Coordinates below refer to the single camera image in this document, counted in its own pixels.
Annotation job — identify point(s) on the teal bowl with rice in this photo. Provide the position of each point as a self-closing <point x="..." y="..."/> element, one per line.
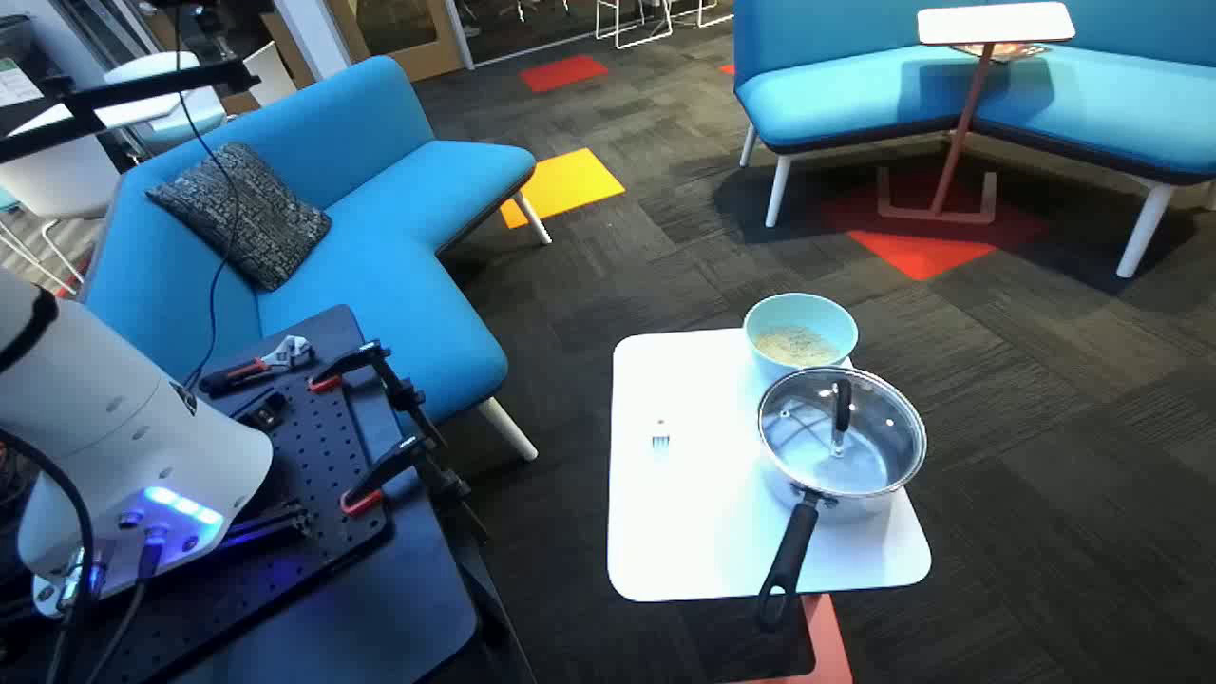
<point x="798" y="340"/>

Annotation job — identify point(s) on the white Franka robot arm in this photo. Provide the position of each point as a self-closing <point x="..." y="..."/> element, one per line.
<point x="114" y="418"/>

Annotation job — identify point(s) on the white side table orange stand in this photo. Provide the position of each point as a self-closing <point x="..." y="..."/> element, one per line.
<point x="691" y="508"/>

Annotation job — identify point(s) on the black tripod stand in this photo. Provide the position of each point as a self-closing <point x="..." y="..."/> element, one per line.
<point x="450" y="494"/>

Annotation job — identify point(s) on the glass lid with black knob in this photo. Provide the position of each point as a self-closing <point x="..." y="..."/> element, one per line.
<point x="840" y="440"/>

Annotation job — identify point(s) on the blue curved sofa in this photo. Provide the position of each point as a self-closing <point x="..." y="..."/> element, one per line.
<point x="316" y="316"/>

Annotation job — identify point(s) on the black perforated mounting board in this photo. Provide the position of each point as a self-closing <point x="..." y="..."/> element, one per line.
<point x="316" y="470"/>

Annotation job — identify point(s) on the dark robot mounting table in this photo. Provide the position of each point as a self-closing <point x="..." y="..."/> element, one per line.
<point x="383" y="608"/>

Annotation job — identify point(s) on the blue corner sofa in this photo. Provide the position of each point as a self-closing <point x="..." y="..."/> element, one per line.
<point x="862" y="96"/>

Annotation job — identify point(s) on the clamp with silver head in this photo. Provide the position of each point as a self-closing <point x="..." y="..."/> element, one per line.
<point x="253" y="367"/>

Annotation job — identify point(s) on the grey patterned cushion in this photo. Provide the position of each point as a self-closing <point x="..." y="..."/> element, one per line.
<point x="241" y="214"/>

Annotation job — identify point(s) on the small white table red stand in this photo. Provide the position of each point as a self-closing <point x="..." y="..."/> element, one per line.
<point x="994" y="24"/>

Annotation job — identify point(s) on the black camera boom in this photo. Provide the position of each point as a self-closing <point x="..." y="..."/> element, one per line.
<point x="127" y="96"/>

